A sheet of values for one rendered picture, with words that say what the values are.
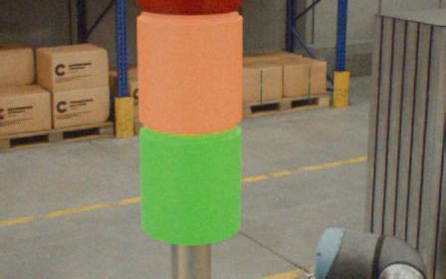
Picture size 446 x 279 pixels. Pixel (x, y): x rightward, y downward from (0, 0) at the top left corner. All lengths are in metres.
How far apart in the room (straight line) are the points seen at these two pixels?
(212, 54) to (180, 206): 0.07
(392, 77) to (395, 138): 0.16
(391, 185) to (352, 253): 0.52
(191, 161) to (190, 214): 0.03
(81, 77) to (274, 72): 2.26
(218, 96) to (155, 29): 0.04
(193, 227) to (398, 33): 1.91
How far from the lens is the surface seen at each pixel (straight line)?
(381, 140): 2.40
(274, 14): 11.33
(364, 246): 1.91
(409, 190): 2.37
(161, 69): 0.41
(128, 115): 8.92
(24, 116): 8.66
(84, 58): 8.78
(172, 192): 0.42
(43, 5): 9.94
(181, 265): 0.45
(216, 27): 0.41
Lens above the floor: 2.32
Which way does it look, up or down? 15 degrees down
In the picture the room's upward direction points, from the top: straight up
